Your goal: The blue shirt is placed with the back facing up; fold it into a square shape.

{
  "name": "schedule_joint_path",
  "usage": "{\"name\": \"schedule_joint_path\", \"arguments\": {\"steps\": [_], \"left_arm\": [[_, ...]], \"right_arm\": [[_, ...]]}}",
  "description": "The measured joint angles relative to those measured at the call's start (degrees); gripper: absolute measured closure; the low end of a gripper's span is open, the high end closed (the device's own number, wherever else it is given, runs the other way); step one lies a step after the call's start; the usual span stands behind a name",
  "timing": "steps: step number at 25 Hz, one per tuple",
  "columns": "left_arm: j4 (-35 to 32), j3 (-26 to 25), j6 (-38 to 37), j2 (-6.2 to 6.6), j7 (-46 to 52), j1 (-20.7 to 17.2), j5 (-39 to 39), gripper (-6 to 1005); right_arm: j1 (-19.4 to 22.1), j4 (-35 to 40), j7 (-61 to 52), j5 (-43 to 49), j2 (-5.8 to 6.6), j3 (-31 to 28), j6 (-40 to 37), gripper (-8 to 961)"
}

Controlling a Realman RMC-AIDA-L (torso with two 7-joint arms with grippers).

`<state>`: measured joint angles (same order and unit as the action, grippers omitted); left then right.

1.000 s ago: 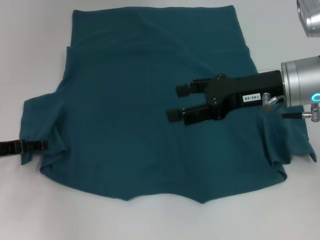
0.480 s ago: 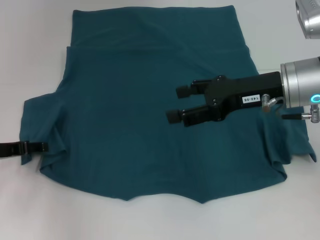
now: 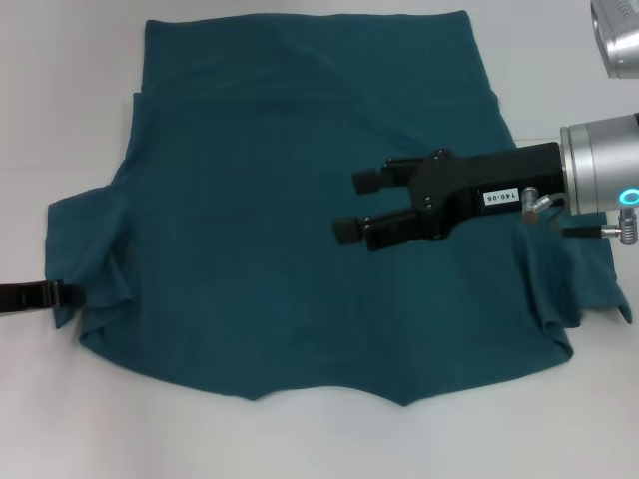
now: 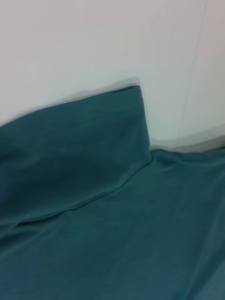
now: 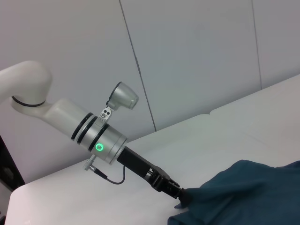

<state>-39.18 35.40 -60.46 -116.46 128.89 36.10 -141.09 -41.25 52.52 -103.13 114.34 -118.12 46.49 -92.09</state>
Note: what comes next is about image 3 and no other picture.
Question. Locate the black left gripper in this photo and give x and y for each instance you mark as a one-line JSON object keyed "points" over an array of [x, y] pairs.
{"points": [[25, 298]]}

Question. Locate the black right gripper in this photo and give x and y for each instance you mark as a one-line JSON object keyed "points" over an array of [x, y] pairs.
{"points": [[499, 174]]}

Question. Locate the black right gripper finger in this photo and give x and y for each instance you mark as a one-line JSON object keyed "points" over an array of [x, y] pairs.
{"points": [[347, 232]]}

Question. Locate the teal blue shirt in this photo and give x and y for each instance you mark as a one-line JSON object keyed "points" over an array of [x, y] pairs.
{"points": [[249, 224]]}

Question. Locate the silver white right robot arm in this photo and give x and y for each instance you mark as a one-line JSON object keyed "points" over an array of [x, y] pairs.
{"points": [[599, 164]]}

